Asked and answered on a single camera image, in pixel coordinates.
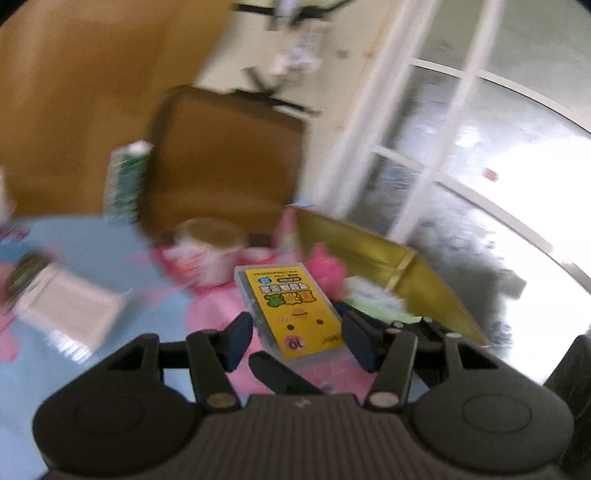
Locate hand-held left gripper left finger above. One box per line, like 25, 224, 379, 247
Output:
104, 311, 254, 412

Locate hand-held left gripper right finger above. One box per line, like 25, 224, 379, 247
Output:
339, 302, 502, 412

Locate clear case with yellow label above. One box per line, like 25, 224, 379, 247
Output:
233, 262, 345, 367

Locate pink biscuit tin box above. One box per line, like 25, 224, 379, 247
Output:
277, 205, 491, 348

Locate light green packet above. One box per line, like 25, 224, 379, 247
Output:
346, 276, 419, 324

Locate pink fluffy cloth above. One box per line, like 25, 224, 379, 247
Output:
308, 244, 348, 303

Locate cartoon pig printed tablecloth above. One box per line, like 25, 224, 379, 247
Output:
0, 203, 384, 480

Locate white can with red label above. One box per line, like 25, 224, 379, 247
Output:
172, 217, 250, 284

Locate white patterned box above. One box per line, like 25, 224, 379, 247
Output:
16, 265, 126, 354

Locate brown woven chair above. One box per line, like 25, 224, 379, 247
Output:
139, 85, 308, 245

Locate green drink carton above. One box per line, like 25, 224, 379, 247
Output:
105, 141, 153, 224

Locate black stand legs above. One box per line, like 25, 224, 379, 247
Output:
233, 67, 322, 117

